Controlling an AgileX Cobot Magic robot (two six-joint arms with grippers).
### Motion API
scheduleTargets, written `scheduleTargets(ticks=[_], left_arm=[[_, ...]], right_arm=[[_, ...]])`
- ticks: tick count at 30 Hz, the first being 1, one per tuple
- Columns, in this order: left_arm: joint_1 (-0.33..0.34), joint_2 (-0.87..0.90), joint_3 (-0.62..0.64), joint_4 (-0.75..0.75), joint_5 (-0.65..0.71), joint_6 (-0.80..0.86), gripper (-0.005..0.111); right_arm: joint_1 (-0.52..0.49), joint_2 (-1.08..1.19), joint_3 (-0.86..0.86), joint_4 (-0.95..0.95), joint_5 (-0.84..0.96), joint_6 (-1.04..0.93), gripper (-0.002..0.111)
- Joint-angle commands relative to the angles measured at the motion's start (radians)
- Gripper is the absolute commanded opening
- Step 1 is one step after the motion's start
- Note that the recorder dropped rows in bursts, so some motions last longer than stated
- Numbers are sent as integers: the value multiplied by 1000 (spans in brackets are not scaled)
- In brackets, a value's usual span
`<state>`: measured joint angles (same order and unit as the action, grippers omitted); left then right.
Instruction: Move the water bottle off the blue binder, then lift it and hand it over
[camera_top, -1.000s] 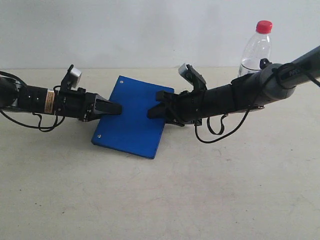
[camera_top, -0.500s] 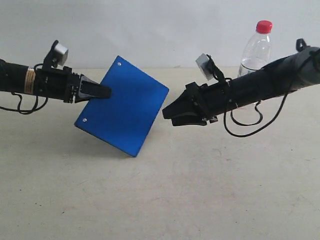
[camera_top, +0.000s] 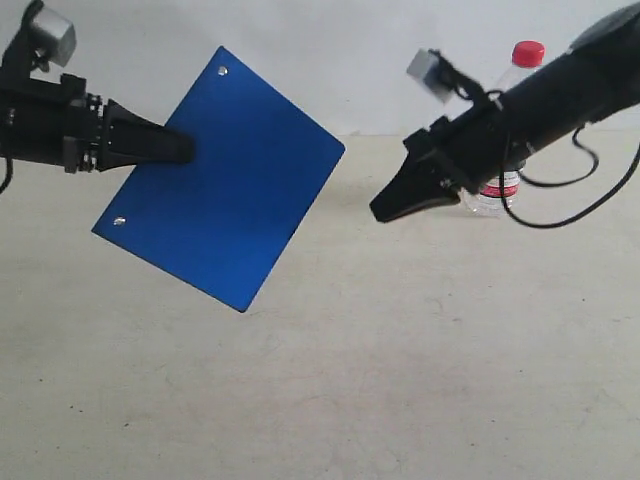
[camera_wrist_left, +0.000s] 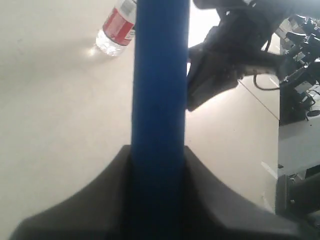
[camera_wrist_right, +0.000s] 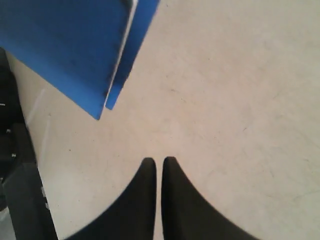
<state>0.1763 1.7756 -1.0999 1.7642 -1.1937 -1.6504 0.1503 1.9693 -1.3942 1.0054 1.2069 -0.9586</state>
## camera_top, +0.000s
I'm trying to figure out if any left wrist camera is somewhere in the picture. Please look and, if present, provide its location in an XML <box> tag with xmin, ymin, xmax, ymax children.
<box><xmin>1</xmin><ymin>0</ymin><xmax>77</xmax><ymax>79</ymax></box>

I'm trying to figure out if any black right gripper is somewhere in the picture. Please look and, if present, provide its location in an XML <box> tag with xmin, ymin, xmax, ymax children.
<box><xmin>369</xmin><ymin>102</ymin><xmax>534</xmax><ymax>223</ymax></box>

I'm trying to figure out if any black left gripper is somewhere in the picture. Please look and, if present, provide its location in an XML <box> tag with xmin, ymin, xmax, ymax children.
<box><xmin>1</xmin><ymin>73</ymin><xmax>196</xmax><ymax>173</ymax></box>

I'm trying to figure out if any blue binder folder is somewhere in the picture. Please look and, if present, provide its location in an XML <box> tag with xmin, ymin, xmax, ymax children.
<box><xmin>93</xmin><ymin>48</ymin><xmax>345</xmax><ymax>312</ymax></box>

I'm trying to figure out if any clear plastic water bottle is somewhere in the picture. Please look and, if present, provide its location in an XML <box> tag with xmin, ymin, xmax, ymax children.
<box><xmin>462</xmin><ymin>40</ymin><xmax>546</xmax><ymax>219</ymax></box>

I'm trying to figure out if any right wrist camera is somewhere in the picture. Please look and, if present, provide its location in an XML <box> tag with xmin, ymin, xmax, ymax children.
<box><xmin>405</xmin><ymin>47</ymin><xmax>486</xmax><ymax>106</ymax></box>

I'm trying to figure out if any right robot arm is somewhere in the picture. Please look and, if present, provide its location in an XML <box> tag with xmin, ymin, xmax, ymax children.
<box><xmin>369</xmin><ymin>3</ymin><xmax>639</xmax><ymax>223</ymax></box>

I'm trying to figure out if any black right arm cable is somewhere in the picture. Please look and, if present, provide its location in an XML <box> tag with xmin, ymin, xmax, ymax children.
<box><xmin>492</xmin><ymin>89</ymin><xmax>640</xmax><ymax>231</ymax></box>

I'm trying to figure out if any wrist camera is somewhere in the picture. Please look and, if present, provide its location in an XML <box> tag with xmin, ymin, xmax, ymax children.
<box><xmin>405</xmin><ymin>47</ymin><xmax>486</xmax><ymax>106</ymax></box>
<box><xmin>1</xmin><ymin>0</ymin><xmax>77</xmax><ymax>79</ymax></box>

